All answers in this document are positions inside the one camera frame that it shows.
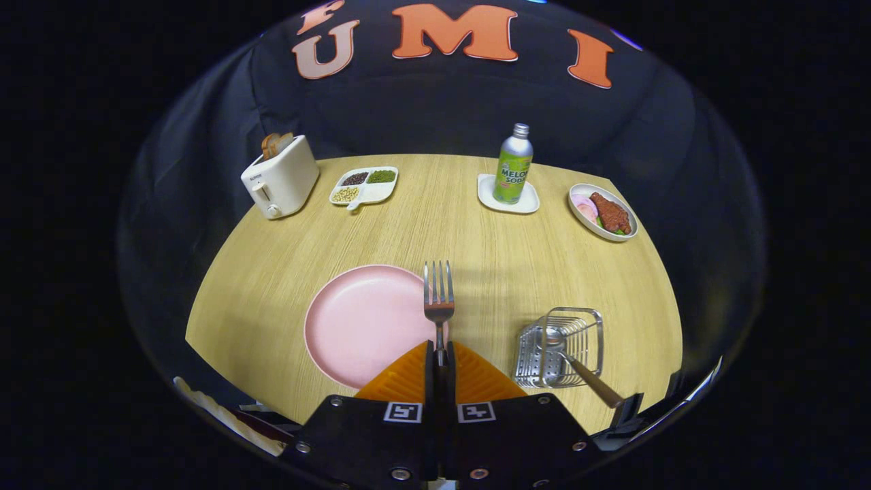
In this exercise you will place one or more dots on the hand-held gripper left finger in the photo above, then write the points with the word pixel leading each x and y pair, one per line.
pixel 431 388

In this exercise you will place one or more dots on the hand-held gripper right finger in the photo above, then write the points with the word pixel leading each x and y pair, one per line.
pixel 450 388

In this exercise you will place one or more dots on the pink round plate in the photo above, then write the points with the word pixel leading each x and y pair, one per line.
pixel 360 327

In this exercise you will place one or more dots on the white square coaster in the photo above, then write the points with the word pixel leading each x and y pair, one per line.
pixel 486 194

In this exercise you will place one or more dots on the white divided dish with beans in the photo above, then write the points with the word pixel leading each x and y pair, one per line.
pixel 371 192

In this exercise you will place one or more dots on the white oval plate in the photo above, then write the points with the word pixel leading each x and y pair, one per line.
pixel 585 221

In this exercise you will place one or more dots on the white cloth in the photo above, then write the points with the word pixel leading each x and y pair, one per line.
pixel 218 412

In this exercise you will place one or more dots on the sliced pink ham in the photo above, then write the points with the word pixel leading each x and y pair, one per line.
pixel 584 205

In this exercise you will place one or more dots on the green soda bottle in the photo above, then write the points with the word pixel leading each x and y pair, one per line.
pixel 512 170

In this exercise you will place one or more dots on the green vegetable garnish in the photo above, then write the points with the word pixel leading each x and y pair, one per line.
pixel 618 231

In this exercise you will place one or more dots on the red-brown meat piece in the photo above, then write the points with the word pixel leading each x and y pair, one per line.
pixel 611 212

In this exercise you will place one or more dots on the white toaster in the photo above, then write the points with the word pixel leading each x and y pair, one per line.
pixel 286 180

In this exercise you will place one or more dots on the black backdrop cloth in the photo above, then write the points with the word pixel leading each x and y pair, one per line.
pixel 435 109

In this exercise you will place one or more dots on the brown toast slice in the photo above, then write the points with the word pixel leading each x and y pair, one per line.
pixel 269 146
pixel 284 143

